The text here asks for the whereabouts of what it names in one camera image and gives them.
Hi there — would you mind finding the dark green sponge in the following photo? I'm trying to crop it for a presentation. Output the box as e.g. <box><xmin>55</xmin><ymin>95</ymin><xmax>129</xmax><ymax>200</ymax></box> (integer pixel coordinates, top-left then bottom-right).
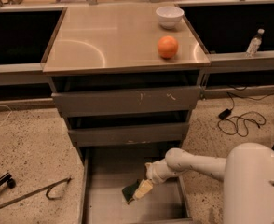
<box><xmin>122</xmin><ymin>180</ymin><xmax>141</xmax><ymax>204</ymax></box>

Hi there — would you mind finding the grey middle drawer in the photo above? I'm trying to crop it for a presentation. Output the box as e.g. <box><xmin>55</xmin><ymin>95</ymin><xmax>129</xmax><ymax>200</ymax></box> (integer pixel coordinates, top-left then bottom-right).
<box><xmin>68</xmin><ymin>122</ymin><xmax>189</xmax><ymax>147</ymax></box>

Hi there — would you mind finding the black caster leg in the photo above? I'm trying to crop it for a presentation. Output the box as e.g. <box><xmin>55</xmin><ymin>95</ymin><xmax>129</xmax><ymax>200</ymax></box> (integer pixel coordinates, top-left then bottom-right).
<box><xmin>0</xmin><ymin>173</ymin><xmax>16</xmax><ymax>189</ymax></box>

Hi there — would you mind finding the grey top drawer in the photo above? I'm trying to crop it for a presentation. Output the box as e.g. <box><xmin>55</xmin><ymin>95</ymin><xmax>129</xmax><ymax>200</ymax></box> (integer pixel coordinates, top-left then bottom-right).
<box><xmin>52</xmin><ymin>86</ymin><xmax>200</xmax><ymax>117</ymax></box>

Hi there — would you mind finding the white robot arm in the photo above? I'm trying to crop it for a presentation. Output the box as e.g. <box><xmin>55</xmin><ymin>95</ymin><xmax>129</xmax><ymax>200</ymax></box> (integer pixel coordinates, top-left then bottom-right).
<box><xmin>133</xmin><ymin>143</ymin><xmax>274</xmax><ymax>224</ymax></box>

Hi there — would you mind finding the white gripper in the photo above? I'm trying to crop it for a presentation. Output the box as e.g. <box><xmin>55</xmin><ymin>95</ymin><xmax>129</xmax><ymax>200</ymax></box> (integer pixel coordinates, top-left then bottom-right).
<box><xmin>133</xmin><ymin>160</ymin><xmax>184</xmax><ymax>201</ymax></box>

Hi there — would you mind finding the orange fruit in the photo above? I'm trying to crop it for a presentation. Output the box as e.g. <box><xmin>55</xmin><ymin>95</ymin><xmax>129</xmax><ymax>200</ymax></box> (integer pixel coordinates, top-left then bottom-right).
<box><xmin>158</xmin><ymin>35</ymin><xmax>178</xmax><ymax>59</ymax></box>

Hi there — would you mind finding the black power adapter cable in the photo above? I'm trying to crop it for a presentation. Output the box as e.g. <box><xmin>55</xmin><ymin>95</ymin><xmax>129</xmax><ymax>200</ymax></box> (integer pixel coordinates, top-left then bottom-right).
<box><xmin>216</xmin><ymin>84</ymin><xmax>274</xmax><ymax>138</ymax></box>

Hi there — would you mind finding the metal hook rod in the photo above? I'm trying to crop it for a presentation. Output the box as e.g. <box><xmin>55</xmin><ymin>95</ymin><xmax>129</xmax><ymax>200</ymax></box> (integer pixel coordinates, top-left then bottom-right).
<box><xmin>0</xmin><ymin>177</ymin><xmax>72</xmax><ymax>210</ymax></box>

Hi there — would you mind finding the grey bottom drawer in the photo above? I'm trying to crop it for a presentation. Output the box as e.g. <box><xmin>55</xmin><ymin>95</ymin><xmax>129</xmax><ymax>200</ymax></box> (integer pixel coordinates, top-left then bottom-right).
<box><xmin>79</xmin><ymin>144</ymin><xmax>200</xmax><ymax>224</ymax></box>

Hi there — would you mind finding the clear plastic water bottle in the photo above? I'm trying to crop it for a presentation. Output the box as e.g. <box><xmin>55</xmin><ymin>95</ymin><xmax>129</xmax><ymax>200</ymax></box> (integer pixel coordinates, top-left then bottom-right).
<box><xmin>246</xmin><ymin>29</ymin><xmax>265</xmax><ymax>57</ymax></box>

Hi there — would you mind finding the white cable on floor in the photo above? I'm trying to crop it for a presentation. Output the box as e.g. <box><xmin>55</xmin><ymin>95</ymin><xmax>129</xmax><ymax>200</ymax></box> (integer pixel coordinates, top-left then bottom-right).
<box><xmin>0</xmin><ymin>102</ymin><xmax>13</xmax><ymax>130</ymax></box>

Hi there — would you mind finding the white bowl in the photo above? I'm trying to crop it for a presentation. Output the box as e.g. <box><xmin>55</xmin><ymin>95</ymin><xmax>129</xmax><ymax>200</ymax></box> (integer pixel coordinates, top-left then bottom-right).
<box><xmin>156</xmin><ymin>7</ymin><xmax>185</xmax><ymax>29</ymax></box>

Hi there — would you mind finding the grey drawer cabinet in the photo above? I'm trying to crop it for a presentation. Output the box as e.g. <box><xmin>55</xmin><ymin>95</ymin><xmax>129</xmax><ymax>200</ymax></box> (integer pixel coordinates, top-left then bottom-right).
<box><xmin>39</xmin><ymin>2</ymin><xmax>211</xmax><ymax>224</ymax></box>

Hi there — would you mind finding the grey drawer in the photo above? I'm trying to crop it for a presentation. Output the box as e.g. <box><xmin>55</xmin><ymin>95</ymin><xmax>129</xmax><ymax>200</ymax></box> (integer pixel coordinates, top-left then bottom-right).
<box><xmin>79</xmin><ymin>144</ymin><xmax>200</xmax><ymax>224</ymax></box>
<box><xmin>68</xmin><ymin>122</ymin><xmax>189</xmax><ymax>147</ymax></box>
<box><xmin>52</xmin><ymin>86</ymin><xmax>200</xmax><ymax>117</ymax></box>

